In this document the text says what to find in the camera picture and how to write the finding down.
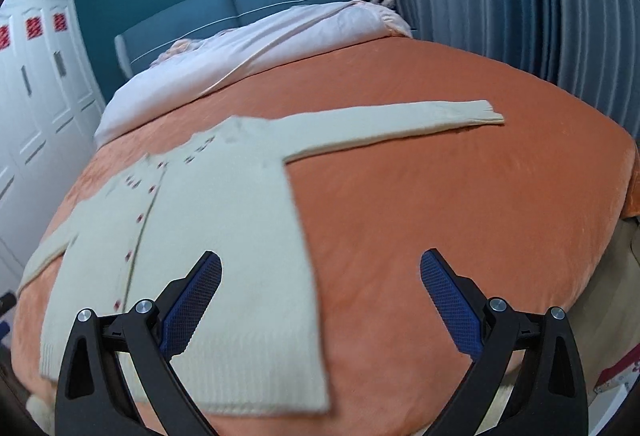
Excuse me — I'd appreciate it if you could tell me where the cream knit cardigan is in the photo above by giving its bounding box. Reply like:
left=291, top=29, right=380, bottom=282
left=23, top=100, right=502, bottom=414

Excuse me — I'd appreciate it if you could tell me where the orange velvet bedspread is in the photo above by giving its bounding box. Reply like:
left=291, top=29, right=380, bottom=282
left=10, top=36, right=637, bottom=436

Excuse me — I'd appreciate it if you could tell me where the white wardrobe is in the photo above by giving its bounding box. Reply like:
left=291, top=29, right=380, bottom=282
left=0, top=0, right=105, bottom=291

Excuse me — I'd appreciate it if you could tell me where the pale pink duvet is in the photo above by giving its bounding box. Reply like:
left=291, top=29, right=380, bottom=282
left=94, top=0, right=412, bottom=148

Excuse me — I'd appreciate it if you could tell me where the blue upholstered headboard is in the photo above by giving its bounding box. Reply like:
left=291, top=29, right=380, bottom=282
left=114, top=0, right=349, bottom=80

